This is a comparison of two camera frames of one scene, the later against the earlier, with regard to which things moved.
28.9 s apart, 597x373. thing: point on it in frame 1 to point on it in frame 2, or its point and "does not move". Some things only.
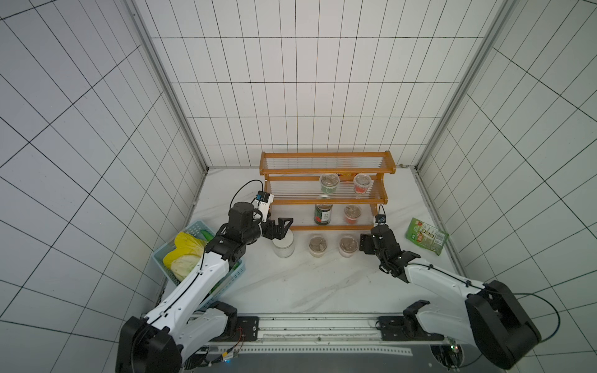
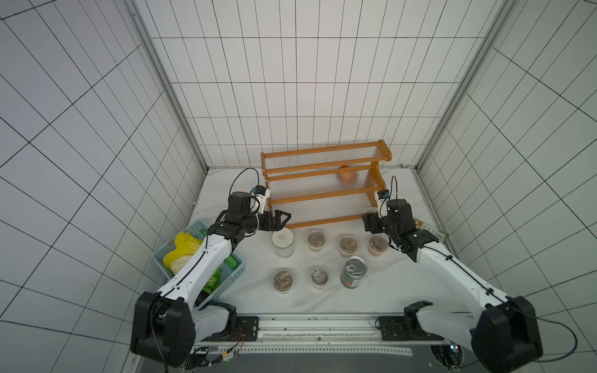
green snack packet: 427,235 does not move
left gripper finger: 281,228 to 278,224
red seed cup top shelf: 348,245 does not move
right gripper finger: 366,243 to 371,222
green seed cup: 329,183 to 282,281
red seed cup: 361,182 to 319,277
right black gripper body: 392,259 to 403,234
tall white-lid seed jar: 284,248 does not move
